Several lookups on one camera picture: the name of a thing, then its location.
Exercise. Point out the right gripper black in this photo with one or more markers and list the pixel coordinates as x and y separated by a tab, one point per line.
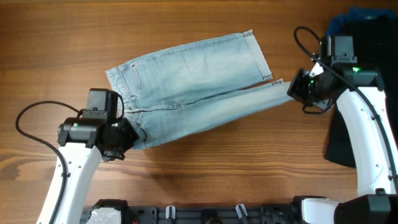
295	90

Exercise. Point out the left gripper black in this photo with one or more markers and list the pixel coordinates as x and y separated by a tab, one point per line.
131	136

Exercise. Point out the light blue denim shorts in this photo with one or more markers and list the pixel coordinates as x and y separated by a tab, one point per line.
195	87

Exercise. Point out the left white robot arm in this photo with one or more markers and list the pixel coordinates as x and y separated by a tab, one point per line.
98	133

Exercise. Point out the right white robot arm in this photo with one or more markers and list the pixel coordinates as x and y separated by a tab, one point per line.
358	93

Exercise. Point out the blue folded garment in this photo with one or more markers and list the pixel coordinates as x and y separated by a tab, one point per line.
358	14

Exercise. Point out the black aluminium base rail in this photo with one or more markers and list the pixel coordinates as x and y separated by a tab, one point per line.
118	211

